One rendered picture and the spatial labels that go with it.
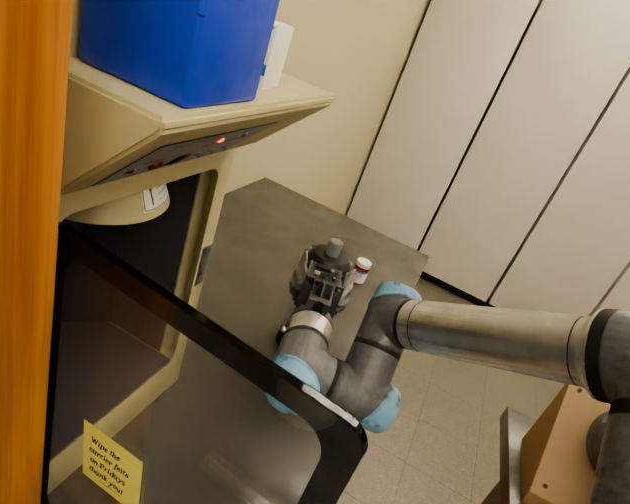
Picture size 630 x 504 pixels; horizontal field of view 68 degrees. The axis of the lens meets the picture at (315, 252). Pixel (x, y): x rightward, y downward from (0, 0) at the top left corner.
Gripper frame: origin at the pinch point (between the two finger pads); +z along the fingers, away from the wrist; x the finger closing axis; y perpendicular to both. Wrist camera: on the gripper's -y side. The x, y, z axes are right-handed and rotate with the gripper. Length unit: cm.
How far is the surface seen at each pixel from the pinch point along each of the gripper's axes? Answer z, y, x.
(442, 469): 60, -120, -85
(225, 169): -20.6, 24.1, 19.1
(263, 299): 9.9, -20.9, 11.0
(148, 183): -36, 27, 23
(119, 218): -36.2, 21.5, 25.7
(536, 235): 222, -64, -136
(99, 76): -48, 41, 22
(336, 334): 6.7, -20.7, -8.4
